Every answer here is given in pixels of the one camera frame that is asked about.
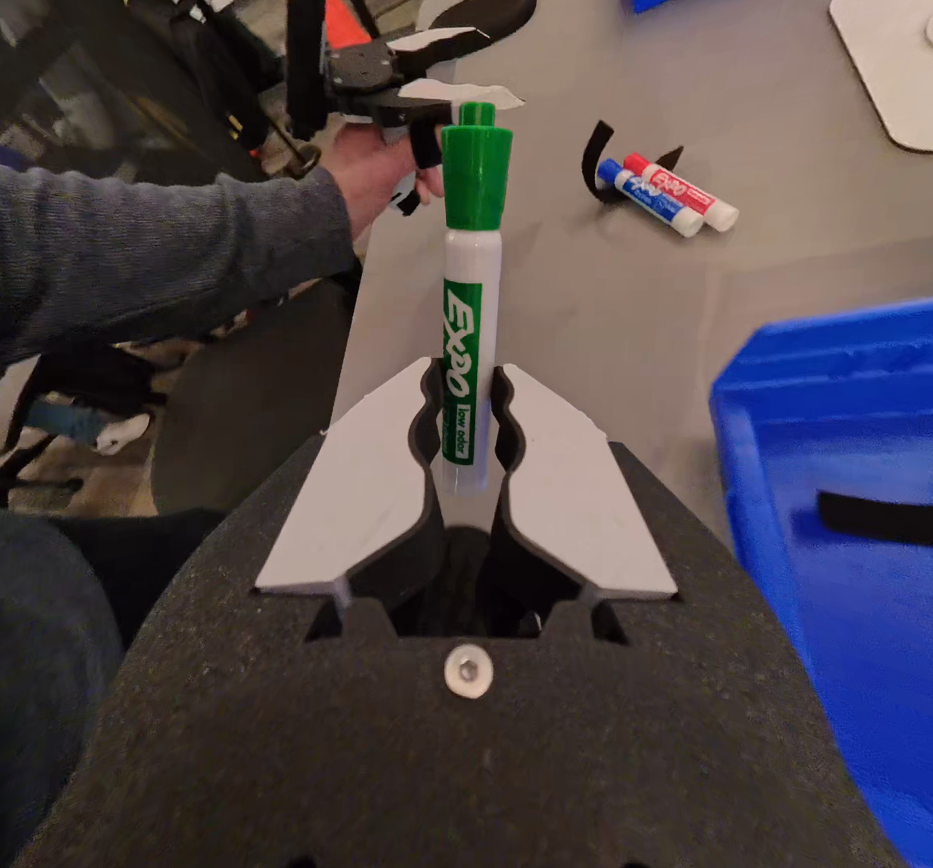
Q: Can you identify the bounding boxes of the black pole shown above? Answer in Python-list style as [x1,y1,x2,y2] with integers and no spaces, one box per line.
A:
[286,0,330,142]

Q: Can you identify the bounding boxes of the black velcro strap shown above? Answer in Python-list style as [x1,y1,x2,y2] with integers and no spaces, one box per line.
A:
[816,491,933,547]
[581,120,686,204]

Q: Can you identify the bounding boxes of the person's left forearm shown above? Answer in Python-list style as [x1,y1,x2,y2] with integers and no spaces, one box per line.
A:
[0,165,358,366]

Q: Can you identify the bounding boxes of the black armrest pad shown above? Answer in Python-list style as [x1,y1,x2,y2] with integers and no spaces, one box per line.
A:
[425,0,539,46]

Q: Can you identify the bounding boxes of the blue dry erase marker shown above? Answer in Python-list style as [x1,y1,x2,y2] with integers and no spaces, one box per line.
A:
[596,157,705,239]

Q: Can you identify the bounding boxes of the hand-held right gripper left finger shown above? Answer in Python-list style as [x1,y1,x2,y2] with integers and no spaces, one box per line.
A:
[254,356,447,617]

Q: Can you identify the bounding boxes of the red dry erase marker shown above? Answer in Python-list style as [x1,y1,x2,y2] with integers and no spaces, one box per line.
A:
[623,152,741,234]

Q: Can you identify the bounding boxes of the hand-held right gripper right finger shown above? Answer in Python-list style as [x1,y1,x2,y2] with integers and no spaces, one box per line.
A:
[487,364,680,619]

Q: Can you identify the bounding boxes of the orange plastic piece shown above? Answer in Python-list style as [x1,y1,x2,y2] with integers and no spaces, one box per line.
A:
[324,0,374,49]

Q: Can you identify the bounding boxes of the blue bin with printed tag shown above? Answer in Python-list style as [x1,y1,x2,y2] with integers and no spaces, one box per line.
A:
[708,300,933,868]

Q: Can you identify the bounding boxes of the person's left hand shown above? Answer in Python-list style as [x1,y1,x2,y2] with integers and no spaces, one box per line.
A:
[327,118,447,242]

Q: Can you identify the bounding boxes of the green dry erase marker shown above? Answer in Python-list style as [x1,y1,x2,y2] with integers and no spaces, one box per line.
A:
[439,102,515,496]

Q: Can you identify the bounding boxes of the person's leg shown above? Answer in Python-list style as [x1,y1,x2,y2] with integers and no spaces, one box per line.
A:
[0,510,125,862]

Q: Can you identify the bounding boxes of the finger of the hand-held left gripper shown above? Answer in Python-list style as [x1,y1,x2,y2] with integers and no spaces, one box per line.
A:
[397,78,527,111]
[385,26,493,68]

